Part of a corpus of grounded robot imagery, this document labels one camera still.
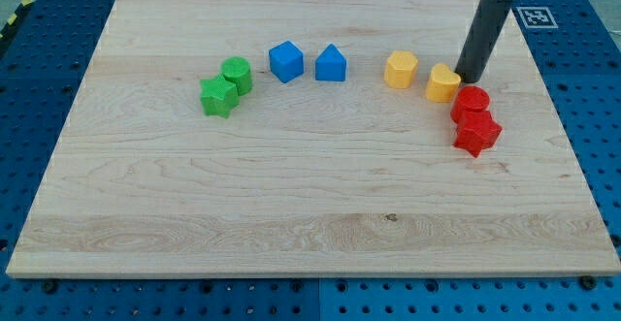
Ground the red cylinder block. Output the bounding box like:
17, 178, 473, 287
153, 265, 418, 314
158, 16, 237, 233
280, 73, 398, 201
450, 85, 490, 123

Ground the red star block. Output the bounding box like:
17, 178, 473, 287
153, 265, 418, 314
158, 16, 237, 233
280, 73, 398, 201
453, 111, 503, 157

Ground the blue triangular prism block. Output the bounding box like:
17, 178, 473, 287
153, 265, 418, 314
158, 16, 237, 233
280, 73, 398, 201
315, 44, 347, 81

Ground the blue cube block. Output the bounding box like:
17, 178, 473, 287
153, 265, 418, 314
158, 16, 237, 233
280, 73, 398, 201
269, 41, 305, 83

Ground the green cylinder block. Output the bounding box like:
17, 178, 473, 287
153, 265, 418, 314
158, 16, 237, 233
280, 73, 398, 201
221, 56, 252, 96

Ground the yellow hexagon block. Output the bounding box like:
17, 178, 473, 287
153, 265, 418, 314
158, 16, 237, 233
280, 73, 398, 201
383, 50, 418, 89

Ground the light wooden board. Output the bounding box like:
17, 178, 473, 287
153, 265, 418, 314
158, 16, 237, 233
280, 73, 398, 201
7, 0, 620, 279

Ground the yellow heart block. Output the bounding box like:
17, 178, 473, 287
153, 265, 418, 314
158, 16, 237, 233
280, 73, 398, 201
425, 63, 461, 103

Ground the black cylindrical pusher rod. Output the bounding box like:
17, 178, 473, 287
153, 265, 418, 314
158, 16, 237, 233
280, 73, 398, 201
455, 0, 512, 83

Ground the white fiducial marker tag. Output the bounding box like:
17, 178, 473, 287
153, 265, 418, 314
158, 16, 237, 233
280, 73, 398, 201
517, 6, 558, 29

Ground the green star block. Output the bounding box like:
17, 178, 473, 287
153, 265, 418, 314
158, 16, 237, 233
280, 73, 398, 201
200, 75, 239, 118

